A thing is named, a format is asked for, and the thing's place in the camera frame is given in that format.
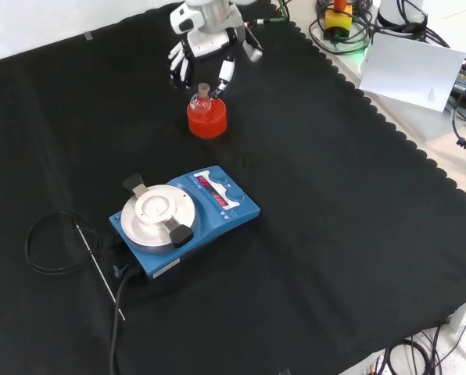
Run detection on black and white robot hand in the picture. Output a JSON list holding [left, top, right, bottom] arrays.
[[167, 3, 264, 95]]

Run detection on clear glass round-bottom flask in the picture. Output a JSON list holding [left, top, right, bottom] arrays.
[[189, 82, 213, 116]]

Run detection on red ribbed flask stand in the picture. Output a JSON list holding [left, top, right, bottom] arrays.
[[186, 97, 228, 139]]

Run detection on yellow stop button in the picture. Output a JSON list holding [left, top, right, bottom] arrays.
[[323, 0, 353, 41]]

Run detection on blue-base heater with steel block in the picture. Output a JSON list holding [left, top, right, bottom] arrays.
[[108, 164, 262, 282]]

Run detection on black bench cloth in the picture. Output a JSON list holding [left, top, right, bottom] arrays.
[[0, 10, 466, 375]]

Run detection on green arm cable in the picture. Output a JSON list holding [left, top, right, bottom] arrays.
[[273, 0, 293, 21]]

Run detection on steel probe with thin cable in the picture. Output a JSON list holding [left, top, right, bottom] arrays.
[[24, 209, 127, 322]]

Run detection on thick black heater power cable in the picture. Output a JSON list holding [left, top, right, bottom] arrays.
[[108, 264, 141, 375]]

